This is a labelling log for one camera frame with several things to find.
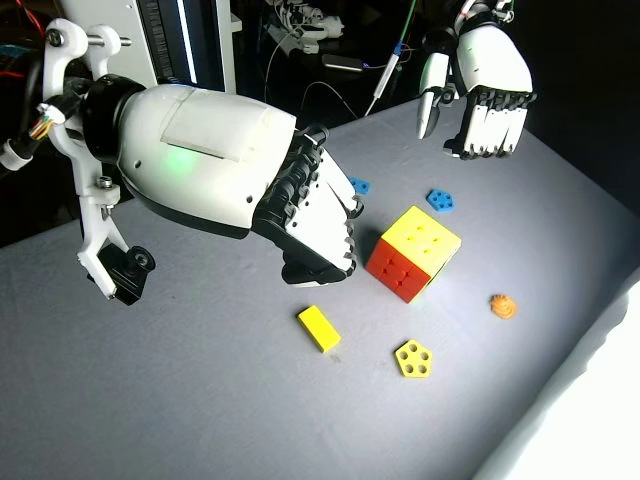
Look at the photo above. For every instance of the white column with blue light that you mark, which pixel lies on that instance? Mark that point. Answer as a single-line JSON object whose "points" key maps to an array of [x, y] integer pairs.
{"points": [[125, 30]]}

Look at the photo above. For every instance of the spare white robot hand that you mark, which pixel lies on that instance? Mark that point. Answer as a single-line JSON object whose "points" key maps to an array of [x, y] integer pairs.
{"points": [[310, 25]]}

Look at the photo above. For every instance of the yellow rectangular block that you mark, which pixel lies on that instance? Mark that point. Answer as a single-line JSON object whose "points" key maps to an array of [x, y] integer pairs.
{"points": [[320, 327]]}

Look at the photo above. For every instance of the yellow pentagon block with holes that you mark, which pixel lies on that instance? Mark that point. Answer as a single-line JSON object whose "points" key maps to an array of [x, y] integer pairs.
{"points": [[402, 356]]}

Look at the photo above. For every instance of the white adapter stick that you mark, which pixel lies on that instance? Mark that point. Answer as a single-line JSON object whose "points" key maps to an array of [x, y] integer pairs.
{"points": [[386, 77]]}

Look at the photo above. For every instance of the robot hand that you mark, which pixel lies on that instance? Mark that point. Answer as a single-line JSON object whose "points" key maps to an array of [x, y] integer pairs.
{"points": [[210, 150], [492, 65]]}

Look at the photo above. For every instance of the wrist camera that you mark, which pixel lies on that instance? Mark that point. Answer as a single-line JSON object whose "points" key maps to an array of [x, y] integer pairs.
{"points": [[127, 275]]}

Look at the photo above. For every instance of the grey table cloth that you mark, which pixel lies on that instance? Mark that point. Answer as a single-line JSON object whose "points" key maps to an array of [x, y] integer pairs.
{"points": [[200, 380]]}

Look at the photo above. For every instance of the orange swirl toy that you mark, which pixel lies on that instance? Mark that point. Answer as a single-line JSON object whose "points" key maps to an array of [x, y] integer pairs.
{"points": [[503, 306]]}

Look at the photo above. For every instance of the dark grey flat device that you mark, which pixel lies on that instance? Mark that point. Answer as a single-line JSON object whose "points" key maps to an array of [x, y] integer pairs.
{"points": [[342, 63]]}

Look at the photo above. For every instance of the yellow and red cube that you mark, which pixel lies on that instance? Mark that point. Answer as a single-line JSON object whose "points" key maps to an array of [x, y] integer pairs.
{"points": [[415, 240]]}

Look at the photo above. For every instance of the blue pentagon block with holes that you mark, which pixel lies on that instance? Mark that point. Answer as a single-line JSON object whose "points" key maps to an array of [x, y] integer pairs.
{"points": [[441, 200]]}

